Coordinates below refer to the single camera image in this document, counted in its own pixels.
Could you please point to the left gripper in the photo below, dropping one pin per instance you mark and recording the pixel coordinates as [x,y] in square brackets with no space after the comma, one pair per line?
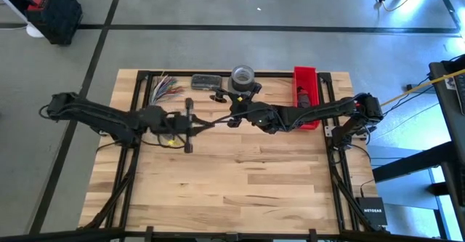
[178,123]

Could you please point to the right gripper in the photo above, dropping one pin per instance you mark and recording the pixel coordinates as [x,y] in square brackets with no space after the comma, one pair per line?
[250,113]

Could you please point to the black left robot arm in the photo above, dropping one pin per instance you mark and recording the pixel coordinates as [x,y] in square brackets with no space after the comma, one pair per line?
[109,118]

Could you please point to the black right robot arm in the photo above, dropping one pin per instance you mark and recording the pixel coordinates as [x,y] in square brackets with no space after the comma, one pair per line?
[327,109]

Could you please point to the black tape roll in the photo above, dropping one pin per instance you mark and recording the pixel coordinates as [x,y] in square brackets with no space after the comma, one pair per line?
[236,82]

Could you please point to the dark plastic parts case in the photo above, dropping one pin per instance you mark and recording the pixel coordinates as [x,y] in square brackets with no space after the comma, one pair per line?
[207,82]

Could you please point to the dark tool in bin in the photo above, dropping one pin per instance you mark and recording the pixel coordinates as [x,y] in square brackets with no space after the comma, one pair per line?
[303,97]

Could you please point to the red plastic bin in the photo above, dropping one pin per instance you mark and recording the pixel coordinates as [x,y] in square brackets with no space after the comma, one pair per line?
[306,76]

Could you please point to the black computer tower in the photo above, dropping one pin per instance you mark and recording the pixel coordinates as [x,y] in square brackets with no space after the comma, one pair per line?
[61,16]

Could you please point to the white rounded floor object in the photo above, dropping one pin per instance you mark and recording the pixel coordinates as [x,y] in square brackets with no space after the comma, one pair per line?
[34,32]

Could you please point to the black desk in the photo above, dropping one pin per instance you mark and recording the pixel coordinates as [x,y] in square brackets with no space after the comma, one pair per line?
[452,125]

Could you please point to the grey duct tape roll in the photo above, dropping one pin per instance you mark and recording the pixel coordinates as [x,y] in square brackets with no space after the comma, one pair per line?
[230,84]

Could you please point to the black aluminium table frame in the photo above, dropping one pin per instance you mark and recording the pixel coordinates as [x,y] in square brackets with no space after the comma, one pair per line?
[276,74]

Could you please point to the black Netgear network switch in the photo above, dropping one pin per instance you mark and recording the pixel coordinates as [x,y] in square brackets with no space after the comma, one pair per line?
[370,211]

